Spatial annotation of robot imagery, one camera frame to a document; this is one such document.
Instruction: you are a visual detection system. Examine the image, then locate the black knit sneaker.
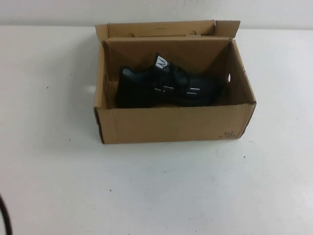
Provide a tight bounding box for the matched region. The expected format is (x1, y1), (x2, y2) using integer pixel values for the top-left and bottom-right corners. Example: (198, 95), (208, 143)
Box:
(117, 51), (224, 110)

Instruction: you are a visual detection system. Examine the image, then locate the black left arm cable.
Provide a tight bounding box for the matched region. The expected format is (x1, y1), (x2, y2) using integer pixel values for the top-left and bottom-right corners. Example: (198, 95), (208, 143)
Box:
(0, 193), (13, 235)

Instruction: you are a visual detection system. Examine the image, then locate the brown cardboard shoe box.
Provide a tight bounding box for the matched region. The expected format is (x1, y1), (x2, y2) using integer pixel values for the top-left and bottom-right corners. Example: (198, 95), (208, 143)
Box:
(93, 20), (257, 145)

